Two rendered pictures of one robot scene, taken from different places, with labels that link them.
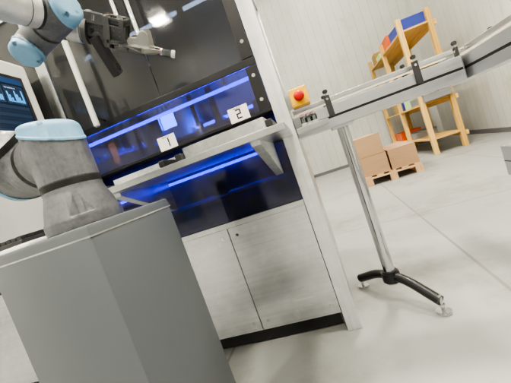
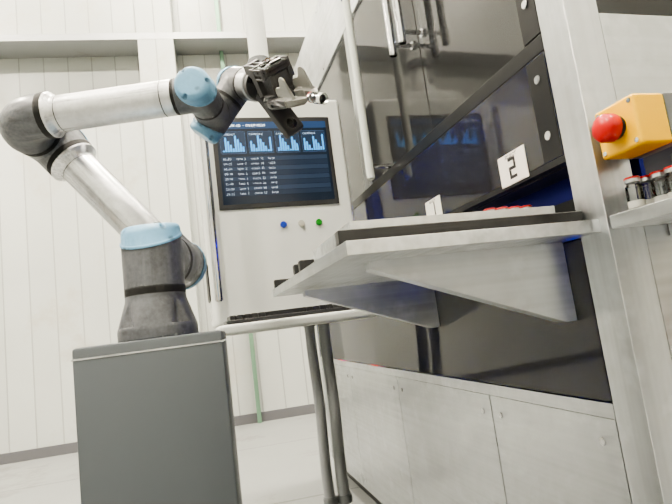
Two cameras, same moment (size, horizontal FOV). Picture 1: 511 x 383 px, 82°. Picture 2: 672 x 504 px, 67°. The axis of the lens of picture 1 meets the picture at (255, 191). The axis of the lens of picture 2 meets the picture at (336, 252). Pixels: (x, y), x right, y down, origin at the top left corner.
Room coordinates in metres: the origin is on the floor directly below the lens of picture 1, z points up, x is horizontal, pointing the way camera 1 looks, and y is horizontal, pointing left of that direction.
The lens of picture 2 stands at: (0.48, -0.70, 0.78)
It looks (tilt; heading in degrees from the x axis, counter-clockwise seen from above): 8 degrees up; 62
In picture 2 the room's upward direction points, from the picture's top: 7 degrees counter-clockwise
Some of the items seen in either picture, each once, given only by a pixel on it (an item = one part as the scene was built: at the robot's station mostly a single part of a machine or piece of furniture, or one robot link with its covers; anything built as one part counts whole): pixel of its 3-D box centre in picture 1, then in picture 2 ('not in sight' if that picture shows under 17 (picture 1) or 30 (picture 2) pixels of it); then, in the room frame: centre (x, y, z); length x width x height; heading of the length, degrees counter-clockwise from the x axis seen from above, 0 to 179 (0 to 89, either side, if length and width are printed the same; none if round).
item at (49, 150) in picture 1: (56, 152); (153, 255); (0.64, 0.37, 0.96); 0.13 x 0.12 x 0.14; 61
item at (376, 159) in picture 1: (382, 153); not in sight; (4.58, -2.06, 0.35); 1.19 x 0.85 x 0.70; 157
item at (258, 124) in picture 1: (237, 140); (424, 240); (1.03, 0.00, 0.90); 0.34 x 0.26 x 0.04; 167
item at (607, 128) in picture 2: (299, 96); (610, 128); (1.16, -0.28, 0.99); 0.04 x 0.04 x 0.04; 78
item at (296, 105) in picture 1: (299, 97); (635, 127); (1.21, -0.29, 1.00); 0.08 x 0.07 x 0.07; 168
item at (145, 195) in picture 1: (150, 203); (372, 309); (1.15, 0.40, 0.80); 0.34 x 0.03 x 0.13; 168
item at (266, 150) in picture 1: (269, 160); (473, 292); (1.05, -0.08, 0.80); 0.34 x 0.03 x 0.13; 168
